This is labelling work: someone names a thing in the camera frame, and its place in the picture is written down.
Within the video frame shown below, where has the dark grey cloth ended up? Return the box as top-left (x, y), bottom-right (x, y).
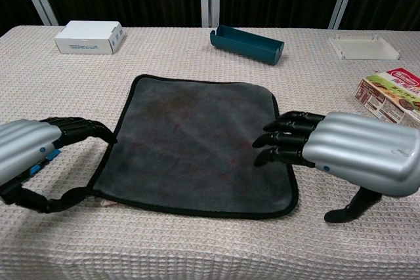
top-left (91, 74), bottom-right (299, 219)

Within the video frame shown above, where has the cookie box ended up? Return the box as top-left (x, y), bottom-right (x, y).
top-left (354, 67), bottom-right (420, 130)

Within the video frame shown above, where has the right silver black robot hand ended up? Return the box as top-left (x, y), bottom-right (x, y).
top-left (252, 111), bottom-right (420, 225)

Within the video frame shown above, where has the teal plastic holder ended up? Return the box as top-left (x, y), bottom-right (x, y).
top-left (209, 24), bottom-right (285, 66)

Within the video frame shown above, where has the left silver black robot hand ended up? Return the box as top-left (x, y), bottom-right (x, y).
top-left (0, 116), bottom-right (117, 214)

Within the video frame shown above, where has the white cardboard box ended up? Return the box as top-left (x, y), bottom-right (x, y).
top-left (54, 20), bottom-right (124, 55)

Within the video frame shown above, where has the beige waffle tablecloth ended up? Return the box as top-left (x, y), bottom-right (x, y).
top-left (0, 25), bottom-right (420, 280)

